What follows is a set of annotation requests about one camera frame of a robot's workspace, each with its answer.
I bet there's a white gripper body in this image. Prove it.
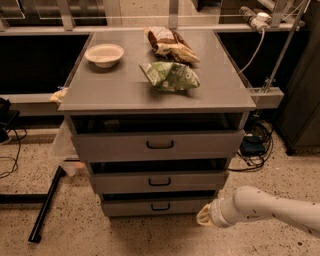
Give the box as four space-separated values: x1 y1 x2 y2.
209 199 230 228

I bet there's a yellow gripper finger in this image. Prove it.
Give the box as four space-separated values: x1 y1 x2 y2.
196 204 212 227

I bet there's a grey bottom drawer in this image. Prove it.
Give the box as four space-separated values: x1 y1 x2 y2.
100 190 217 217

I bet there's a grey drawer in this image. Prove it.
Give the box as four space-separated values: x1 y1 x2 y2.
100 190 217 217
69 114 244 162
87 159 228 194

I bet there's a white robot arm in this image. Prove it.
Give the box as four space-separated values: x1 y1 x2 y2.
196 186 320 238

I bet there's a grey middle drawer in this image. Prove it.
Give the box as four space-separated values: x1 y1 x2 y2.
87 159 228 194

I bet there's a grey drawer cabinet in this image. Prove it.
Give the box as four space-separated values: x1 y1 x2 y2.
58 29 257 218

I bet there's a grey top drawer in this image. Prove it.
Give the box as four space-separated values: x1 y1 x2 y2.
69 114 244 162

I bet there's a blue box on floor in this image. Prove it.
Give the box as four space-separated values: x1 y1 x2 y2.
240 136 266 156

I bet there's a dark grey cabinet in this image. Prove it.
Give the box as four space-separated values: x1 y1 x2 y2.
276 0 320 155

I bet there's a metal rod stand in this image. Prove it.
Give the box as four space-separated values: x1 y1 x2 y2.
261 0 311 93

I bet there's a green chip bag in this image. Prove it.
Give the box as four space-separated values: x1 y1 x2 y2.
139 61 200 92

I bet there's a black table leg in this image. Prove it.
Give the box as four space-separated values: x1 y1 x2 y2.
0 166 66 243

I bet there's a brown chip bag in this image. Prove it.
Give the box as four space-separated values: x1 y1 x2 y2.
144 26 199 63

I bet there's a white paper bowl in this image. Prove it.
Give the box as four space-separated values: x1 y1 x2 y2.
84 44 124 68

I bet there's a white power strip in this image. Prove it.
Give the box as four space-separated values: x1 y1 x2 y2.
239 6 271 32

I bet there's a black cable bundle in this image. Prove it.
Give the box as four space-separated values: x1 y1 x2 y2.
228 119 274 173

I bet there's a white power cable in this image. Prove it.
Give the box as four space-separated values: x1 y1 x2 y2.
237 27 267 75

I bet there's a black floor cable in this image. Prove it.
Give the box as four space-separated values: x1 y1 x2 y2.
0 127 28 180

